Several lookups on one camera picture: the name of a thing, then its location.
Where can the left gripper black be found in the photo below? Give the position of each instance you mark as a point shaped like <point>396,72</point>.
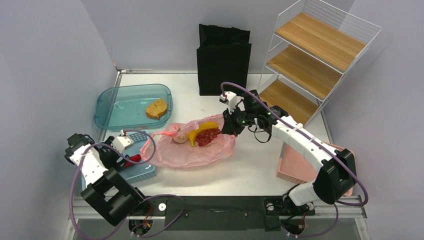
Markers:
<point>119,165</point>

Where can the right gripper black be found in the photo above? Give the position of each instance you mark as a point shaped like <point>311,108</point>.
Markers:
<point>230,127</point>

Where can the red chili pepper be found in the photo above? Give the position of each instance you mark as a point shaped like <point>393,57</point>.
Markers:
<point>135,158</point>

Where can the pink plastic grocery bag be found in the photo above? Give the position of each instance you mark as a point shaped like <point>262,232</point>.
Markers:
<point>167,153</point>

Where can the black fabric grocery bag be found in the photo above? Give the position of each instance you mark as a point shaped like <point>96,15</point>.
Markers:
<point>223,56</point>

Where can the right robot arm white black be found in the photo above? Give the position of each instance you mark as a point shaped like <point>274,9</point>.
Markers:
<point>336,171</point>

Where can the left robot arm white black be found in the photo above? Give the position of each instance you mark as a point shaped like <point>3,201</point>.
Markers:
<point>106,190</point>

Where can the red grape bunch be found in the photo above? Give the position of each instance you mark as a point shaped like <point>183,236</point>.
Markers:
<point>205,137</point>

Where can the blue perforated plastic basket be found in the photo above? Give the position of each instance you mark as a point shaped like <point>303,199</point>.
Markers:
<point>142,170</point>

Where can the yellow banana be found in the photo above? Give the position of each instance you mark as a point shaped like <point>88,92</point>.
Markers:
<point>192,135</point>

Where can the teal transparent plastic tray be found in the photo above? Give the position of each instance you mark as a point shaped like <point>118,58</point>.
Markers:
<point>124,107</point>

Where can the brown bread slice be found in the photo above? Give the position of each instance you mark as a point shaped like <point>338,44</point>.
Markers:
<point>156,109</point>

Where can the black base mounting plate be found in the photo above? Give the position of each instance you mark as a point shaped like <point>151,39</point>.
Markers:
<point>218,213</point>

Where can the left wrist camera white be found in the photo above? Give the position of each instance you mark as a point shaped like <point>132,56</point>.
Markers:
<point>122,142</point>

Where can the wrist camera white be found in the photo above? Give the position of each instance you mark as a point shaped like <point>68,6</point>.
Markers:
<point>230,99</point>
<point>122,142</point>

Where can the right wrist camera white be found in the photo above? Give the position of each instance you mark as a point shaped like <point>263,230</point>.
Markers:
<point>230,99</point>

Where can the white wire wooden shelf rack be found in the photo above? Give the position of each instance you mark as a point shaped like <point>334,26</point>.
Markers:
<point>313,47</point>

